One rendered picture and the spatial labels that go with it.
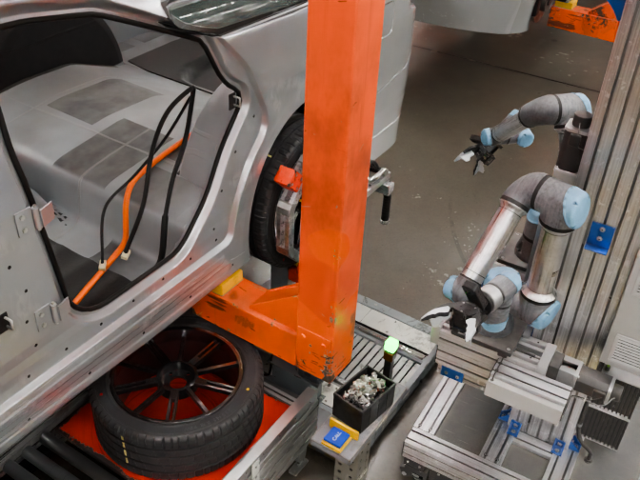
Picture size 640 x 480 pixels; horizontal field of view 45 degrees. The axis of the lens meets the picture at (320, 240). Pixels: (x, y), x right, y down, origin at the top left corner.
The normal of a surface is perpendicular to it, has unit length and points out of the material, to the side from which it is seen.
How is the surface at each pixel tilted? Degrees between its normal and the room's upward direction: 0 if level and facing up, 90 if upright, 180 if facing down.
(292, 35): 81
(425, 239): 0
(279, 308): 90
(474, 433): 0
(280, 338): 90
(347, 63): 90
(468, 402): 0
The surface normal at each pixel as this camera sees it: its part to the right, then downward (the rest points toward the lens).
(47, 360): 0.83, 0.39
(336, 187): -0.55, 0.47
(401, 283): 0.04, -0.80
